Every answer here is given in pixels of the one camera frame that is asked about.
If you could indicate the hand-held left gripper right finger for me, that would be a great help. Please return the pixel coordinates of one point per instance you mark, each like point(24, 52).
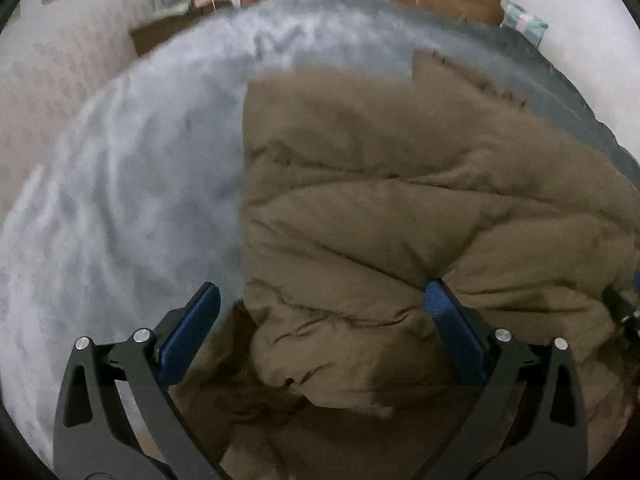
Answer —
point(452, 327)

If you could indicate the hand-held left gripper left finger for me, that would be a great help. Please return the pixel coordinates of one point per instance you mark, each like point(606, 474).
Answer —
point(192, 327)

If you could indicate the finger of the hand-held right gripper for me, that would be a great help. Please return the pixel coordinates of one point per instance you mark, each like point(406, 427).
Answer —
point(620, 306)

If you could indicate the brown puffer jacket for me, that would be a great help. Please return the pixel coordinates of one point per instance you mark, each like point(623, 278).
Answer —
point(400, 200)

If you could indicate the grey fleece blanket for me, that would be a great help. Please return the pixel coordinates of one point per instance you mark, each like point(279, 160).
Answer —
point(150, 160)

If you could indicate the wooden nightstand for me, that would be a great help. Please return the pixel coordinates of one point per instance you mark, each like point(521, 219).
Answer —
point(170, 30)

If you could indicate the checked pastel pillow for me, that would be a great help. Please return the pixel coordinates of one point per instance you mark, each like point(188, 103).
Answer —
point(525, 22)

